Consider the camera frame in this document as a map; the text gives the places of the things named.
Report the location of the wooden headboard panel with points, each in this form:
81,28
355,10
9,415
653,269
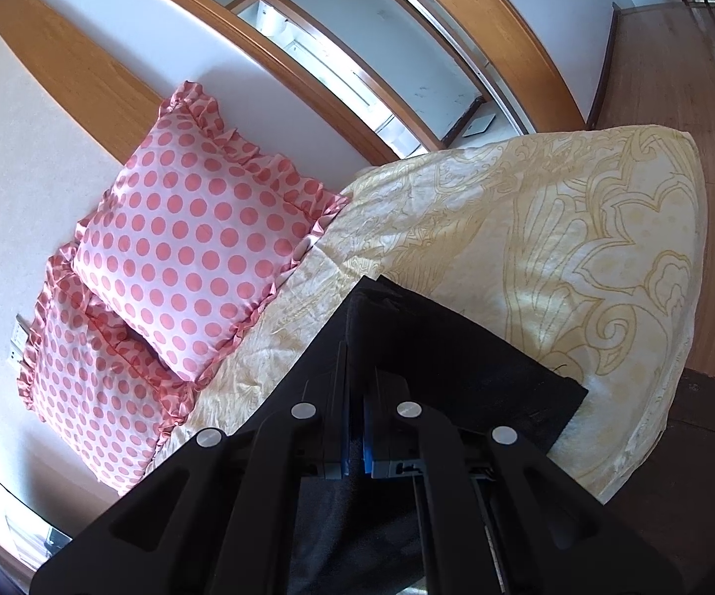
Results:
146,74

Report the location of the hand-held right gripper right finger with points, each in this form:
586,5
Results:
371,446

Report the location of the yellow patterned bed quilt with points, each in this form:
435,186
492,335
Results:
518,248

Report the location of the white wall socket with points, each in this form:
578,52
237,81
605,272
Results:
18,342

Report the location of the black pants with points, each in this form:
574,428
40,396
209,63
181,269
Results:
456,353

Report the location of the pink polka dot pillow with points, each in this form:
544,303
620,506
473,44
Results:
94,409
199,248

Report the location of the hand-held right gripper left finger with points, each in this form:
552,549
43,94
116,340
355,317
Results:
340,446

